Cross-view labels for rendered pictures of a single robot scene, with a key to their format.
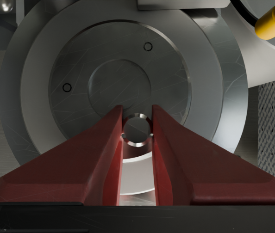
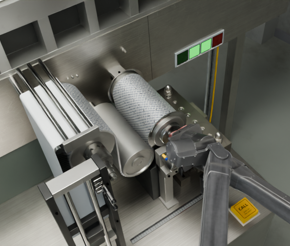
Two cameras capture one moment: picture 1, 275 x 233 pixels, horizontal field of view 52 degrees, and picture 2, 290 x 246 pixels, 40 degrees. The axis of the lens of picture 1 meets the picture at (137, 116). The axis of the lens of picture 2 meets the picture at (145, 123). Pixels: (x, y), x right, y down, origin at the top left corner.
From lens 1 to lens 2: 1.16 m
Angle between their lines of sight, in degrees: 54
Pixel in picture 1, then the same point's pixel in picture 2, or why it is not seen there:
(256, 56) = (142, 144)
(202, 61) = (157, 142)
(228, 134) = (151, 134)
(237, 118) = (150, 137)
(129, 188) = (168, 121)
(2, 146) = (168, 37)
